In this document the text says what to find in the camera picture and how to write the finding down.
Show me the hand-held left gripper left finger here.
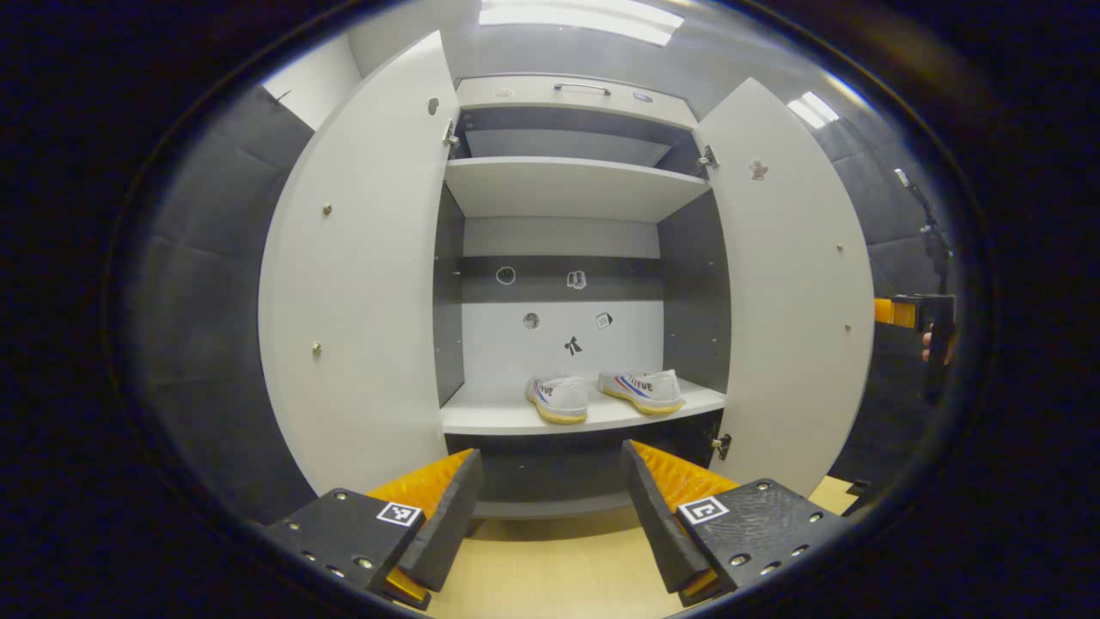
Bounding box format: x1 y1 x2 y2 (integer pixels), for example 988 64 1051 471
262 447 485 611

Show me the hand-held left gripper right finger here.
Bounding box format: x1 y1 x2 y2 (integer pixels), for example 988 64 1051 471
620 439 852 607

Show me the white shoe cabinet door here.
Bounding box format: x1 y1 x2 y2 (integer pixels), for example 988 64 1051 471
258 30 465 498
692 77 876 498

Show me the white canvas shoe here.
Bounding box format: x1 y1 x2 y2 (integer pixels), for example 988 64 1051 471
526 376 591 426
598 369 687 417

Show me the white shoe cabinet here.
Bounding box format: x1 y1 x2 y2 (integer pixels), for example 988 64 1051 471
434 73 731 521

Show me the black tripod stand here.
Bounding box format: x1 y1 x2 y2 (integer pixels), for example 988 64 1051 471
892 168 953 297

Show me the small ceiling light panel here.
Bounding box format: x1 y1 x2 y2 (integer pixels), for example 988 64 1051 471
786 90 840 130

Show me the black backdrop cloth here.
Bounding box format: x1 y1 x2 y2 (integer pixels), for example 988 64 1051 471
129 82 319 525

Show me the large ceiling light panel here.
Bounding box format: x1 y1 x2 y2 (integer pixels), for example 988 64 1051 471
479 0 686 47

